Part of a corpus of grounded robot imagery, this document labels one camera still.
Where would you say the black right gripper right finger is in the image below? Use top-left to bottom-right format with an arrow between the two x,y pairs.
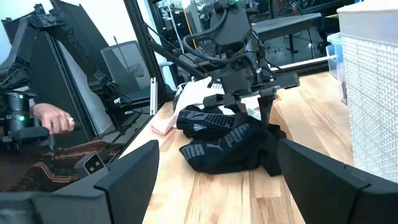
277,138 -> 398,224

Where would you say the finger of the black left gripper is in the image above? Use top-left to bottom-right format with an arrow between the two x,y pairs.
203,92 -> 249,115
257,72 -> 301,131

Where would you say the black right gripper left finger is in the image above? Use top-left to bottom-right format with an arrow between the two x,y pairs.
0,139 -> 160,224

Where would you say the white cloth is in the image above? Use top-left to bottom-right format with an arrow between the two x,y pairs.
178,76 -> 226,110
239,95 -> 262,121

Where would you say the black Puma underwear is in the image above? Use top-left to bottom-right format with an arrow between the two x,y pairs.
176,105 -> 249,141
179,123 -> 287,177

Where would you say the pink cloth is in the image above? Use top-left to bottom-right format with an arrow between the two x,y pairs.
150,101 -> 187,137

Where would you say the grey device white face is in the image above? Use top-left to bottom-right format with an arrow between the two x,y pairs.
73,152 -> 106,179

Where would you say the grey desk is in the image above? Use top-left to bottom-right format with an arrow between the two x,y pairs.
250,12 -> 323,60

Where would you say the medium clear plastic bin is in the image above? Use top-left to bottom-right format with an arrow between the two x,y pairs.
325,32 -> 346,82

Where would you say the person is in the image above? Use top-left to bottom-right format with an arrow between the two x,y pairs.
0,139 -> 123,193

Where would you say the grey mesh office chair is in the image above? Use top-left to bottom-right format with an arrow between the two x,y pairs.
99,40 -> 153,105

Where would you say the person's hand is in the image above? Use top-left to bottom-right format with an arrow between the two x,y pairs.
32,102 -> 76,135

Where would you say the white perforated laundry basket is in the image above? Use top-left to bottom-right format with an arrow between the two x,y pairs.
336,0 -> 398,184

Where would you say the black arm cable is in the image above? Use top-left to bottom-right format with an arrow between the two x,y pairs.
182,9 -> 249,65

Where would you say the yellow cable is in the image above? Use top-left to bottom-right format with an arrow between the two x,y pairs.
183,7 -> 198,50

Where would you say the silver aluminium bracket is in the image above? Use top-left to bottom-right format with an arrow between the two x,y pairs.
149,77 -> 158,116

